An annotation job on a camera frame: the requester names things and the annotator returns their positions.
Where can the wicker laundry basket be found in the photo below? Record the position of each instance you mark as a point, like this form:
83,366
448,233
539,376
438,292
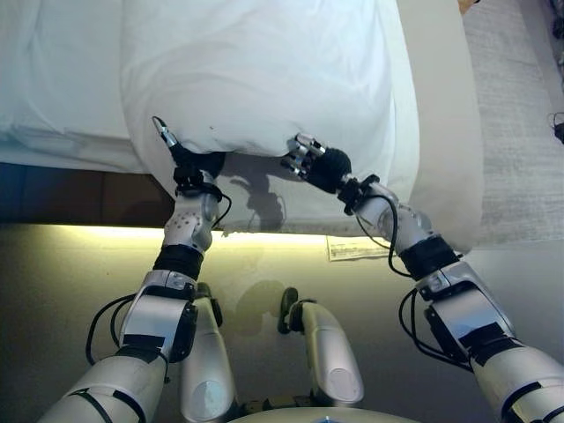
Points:
467,4

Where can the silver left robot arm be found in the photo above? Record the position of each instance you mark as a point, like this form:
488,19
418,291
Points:
154,317

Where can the grey area rug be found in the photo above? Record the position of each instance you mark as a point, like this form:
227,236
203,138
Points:
515,154

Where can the beige bed blanket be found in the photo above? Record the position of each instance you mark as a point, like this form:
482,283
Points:
445,132

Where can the white duvet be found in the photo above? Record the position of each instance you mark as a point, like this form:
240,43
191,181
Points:
264,66

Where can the black power adapter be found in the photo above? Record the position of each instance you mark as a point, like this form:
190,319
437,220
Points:
561,133

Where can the dark brown bed frame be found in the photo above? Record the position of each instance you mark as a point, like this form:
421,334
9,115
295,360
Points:
88,194

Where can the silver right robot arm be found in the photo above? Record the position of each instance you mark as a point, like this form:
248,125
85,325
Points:
467,308

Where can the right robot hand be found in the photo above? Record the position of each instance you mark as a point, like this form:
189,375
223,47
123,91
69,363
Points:
328,169

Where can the white fitted mattress sheet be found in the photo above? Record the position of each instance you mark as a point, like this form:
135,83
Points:
57,66

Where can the silver right robot leg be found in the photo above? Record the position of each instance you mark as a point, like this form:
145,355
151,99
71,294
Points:
330,352

